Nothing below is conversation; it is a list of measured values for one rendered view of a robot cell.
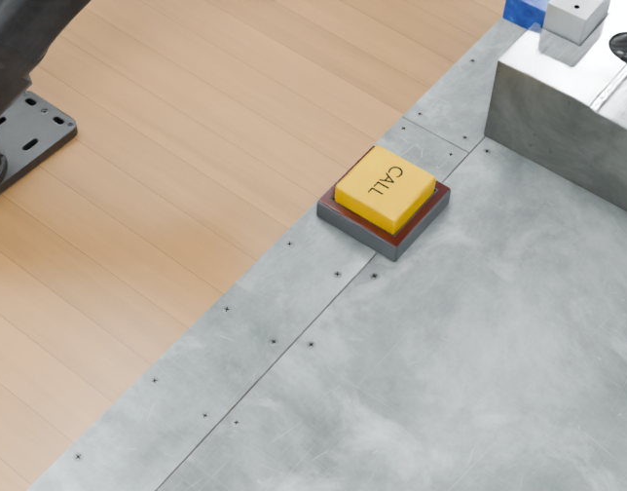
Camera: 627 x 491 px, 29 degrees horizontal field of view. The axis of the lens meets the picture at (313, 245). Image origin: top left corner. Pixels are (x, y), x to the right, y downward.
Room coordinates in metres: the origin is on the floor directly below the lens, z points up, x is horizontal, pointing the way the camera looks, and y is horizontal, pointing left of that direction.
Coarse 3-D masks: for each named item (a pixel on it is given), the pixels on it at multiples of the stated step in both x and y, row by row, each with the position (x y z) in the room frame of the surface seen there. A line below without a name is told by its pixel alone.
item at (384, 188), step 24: (360, 168) 0.67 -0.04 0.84; (384, 168) 0.67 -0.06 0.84; (408, 168) 0.67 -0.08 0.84; (336, 192) 0.65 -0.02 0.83; (360, 192) 0.64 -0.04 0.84; (384, 192) 0.65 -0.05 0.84; (408, 192) 0.65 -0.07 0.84; (432, 192) 0.66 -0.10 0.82; (384, 216) 0.62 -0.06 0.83; (408, 216) 0.63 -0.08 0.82
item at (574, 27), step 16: (512, 0) 0.81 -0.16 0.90; (528, 0) 0.81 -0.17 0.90; (544, 0) 0.81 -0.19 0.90; (560, 0) 0.79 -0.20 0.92; (576, 0) 0.79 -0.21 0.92; (592, 0) 0.79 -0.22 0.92; (608, 0) 0.80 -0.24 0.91; (512, 16) 0.81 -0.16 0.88; (528, 16) 0.80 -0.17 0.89; (544, 16) 0.79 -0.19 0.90; (560, 16) 0.78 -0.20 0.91; (576, 16) 0.77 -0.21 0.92; (592, 16) 0.78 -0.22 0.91; (560, 32) 0.78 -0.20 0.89; (576, 32) 0.77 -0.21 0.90; (592, 32) 0.79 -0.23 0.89
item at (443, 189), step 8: (368, 152) 0.70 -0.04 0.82; (360, 160) 0.69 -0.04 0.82; (352, 168) 0.68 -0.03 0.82; (344, 176) 0.67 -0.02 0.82; (336, 184) 0.67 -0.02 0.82; (440, 184) 0.67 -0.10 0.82; (328, 192) 0.66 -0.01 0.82; (440, 192) 0.66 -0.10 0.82; (320, 200) 0.65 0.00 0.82; (328, 200) 0.65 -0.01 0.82; (432, 200) 0.65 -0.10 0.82; (336, 208) 0.64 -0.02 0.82; (344, 208) 0.64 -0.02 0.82; (424, 208) 0.64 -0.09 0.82; (352, 216) 0.63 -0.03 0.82; (416, 216) 0.63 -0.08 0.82; (360, 224) 0.62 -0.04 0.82; (368, 224) 0.62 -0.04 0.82; (408, 224) 0.63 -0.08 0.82; (416, 224) 0.63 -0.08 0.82; (376, 232) 0.62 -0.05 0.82; (384, 232) 0.62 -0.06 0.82; (400, 232) 0.62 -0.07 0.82; (408, 232) 0.62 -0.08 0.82; (392, 240) 0.61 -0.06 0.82; (400, 240) 0.61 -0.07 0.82
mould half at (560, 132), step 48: (624, 0) 0.83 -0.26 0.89; (528, 48) 0.76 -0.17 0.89; (576, 48) 0.77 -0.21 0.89; (528, 96) 0.73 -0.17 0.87; (576, 96) 0.71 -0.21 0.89; (624, 96) 0.71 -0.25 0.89; (528, 144) 0.72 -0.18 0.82; (576, 144) 0.70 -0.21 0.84; (624, 144) 0.68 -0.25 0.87; (624, 192) 0.67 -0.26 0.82
